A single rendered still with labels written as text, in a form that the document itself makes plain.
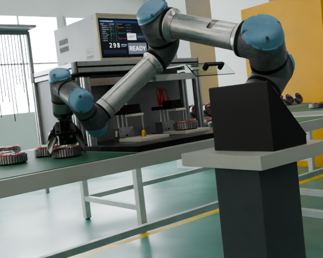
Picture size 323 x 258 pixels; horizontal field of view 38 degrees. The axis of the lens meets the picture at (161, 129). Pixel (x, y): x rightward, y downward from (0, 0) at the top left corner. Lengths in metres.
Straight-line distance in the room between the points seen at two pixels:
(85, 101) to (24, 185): 0.33
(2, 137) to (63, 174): 7.07
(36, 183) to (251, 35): 0.76
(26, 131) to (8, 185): 7.29
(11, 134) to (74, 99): 7.07
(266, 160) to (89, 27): 1.11
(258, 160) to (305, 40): 4.34
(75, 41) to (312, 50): 3.70
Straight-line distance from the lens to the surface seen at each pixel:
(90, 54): 2.10
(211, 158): 1.38
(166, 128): 2.20
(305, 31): 5.55
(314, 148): 1.45
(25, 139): 8.67
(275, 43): 1.41
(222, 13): 8.85
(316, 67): 5.48
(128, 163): 1.60
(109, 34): 2.07
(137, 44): 2.15
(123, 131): 2.05
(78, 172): 1.49
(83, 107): 1.53
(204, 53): 6.18
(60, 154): 1.77
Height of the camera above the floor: 0.92
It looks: 3 degrees down
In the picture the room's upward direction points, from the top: 6 degrees counter-clockwise
